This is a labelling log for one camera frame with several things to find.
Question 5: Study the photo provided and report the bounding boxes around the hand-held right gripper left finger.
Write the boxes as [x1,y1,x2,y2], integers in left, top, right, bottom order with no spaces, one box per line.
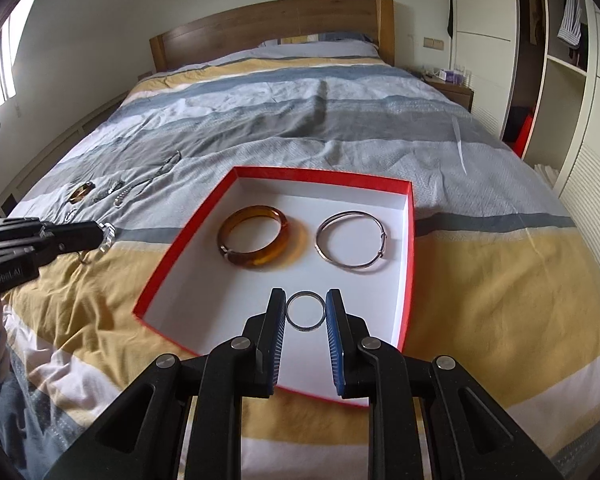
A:
[45,288,287,480]

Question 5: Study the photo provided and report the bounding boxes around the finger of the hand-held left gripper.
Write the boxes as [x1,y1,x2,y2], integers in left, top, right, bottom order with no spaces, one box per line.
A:
[0,217,116,266]

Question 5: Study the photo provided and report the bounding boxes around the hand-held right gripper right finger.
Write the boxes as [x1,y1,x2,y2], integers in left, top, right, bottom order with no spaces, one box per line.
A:
[325,288,566,480]

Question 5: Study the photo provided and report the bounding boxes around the small silver ring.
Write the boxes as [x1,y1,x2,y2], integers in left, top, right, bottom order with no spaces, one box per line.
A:
[285,292,327,333]

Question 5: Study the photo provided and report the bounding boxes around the dark translucent bangle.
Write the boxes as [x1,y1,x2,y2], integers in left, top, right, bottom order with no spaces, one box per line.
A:
[69,183,96,206]

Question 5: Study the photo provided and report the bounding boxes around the rhinestone chain necklace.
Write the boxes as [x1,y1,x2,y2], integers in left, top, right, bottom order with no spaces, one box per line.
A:
[114,150,183,209]

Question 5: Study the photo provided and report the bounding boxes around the silver link bracelet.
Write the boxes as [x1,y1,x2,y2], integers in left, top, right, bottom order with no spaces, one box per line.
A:
[92,180,127,204]

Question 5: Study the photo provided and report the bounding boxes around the red cardboard box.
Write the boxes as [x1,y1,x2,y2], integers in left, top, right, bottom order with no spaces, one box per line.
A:
[131,166,415,408]

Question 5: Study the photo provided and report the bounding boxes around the thin silver bangle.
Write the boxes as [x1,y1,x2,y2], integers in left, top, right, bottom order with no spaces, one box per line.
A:
[315,211,392,273]

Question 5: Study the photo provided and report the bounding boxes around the amber bangle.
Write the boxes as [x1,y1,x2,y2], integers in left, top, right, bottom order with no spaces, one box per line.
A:
[216,206,289,267]

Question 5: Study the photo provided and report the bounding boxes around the window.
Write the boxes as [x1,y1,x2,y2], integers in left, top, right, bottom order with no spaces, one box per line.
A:
[0,10,19,102]

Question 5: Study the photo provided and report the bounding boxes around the striped duvet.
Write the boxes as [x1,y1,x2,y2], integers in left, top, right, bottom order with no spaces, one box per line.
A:
[0,40,600,480]

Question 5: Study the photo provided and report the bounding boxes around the wooden nightstand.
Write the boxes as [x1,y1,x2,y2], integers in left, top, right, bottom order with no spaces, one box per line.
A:
[422,72,476,111]

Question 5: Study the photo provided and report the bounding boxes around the red bag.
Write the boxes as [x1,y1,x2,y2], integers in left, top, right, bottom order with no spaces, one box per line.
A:
[512,112,536,158]

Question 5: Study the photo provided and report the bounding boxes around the grey pillow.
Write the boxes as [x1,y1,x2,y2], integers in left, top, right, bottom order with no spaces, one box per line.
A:
[256,31,381,58]

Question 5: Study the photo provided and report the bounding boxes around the wooden headboard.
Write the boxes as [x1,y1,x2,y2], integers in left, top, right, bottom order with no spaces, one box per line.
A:
[149,0,396,73]

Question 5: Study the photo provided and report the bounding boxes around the white wardrobe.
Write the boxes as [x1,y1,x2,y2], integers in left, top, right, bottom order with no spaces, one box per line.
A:
[447,0,600,241]

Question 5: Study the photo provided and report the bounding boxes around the striped hanging shirt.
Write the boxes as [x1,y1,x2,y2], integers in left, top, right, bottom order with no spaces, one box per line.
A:
[557,0,588,46]

